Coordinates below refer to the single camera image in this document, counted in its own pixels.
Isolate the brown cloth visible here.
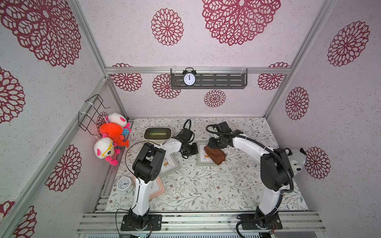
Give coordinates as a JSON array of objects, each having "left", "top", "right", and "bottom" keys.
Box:
[{"left": 204, "top": 146, "right": 226, "bottom": 165}]

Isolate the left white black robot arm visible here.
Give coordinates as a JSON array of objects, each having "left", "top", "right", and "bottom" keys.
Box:
[{"left": 130, "top": 119, "right": 198, "bottom": 217}]

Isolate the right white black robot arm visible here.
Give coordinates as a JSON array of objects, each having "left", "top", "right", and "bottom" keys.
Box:
[{"left": 206, "top": 122, "right": 294, "bottom": 216}]

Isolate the cream box with green lid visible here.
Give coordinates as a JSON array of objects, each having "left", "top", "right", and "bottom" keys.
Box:
[{"left": 143, "top": 127, "right": 172, "bottom": 144}]

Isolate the black alarm clock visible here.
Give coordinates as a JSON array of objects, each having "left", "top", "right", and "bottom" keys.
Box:
[{"left": 183, "top": 67, "right": 197, "bottom": 86}]

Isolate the red plush toy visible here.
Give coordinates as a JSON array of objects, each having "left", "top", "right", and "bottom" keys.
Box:
[{"left": 99, "top": 123, "right": 130, "bottom": 147}]

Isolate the white pink plush top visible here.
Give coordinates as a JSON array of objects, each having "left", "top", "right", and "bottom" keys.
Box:
[{"left": 106, "top": 113, "right": 130, "bottom": 129}]

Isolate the grey husky plush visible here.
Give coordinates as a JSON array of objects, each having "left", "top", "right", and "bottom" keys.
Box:
[{"left": 285, "top": 148, "right": 306, "bottom": 175}]

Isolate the white round alarm clock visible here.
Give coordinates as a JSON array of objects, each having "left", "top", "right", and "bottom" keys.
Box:
[{"left": 117, "top": 177, "right": 135, "bottom": 194}]

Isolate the white plush with yellow glasses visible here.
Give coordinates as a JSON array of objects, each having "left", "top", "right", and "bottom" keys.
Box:
[{"left": 94, "top": 137, "right": 121, "bottom": 166}]

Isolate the pink picture frame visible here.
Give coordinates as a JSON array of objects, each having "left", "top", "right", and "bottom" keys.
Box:
[{"left": 149, "top": 177, "right": 166, "bottom": 201}]

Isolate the grey wall shelf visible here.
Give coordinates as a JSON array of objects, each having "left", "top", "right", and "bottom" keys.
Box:
[{"left": 170, "top": 68, "right": 248, "bottom": 90}]

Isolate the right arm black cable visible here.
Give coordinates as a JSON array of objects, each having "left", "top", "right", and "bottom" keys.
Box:
[{"left": 206, "top": 123, "right": 295, "bottom": 238}]

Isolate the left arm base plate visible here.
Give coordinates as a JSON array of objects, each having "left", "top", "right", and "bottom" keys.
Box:
[{"left": 120, "top": 209, "right": 162, "bottom": 231}]

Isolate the black wire basket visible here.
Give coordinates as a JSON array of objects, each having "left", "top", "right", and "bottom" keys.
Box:
[{"left": 77, "top": 94, "right": 110, "bottom": 136}]

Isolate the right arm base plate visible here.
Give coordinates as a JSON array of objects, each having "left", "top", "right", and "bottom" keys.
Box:
[{"left": 237, "top": 208, "right": 283, "bottom": 230}]

